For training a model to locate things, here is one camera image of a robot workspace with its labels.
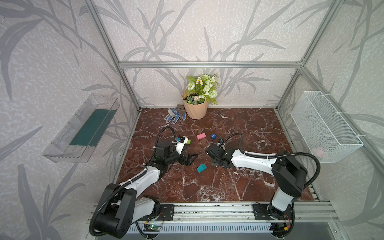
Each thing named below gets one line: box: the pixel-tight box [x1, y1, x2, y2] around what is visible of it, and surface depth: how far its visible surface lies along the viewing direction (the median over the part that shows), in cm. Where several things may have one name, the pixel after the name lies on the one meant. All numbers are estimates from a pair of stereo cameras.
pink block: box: [196, 132, 207, 140], surface depth 104 cm
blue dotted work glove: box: [164, 107, 187, 124], surface depth 118 cm
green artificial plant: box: [184, 74, 220, 105], surface depth 98 cm
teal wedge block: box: [196, 163, 208, 173], surface depth 90 cm
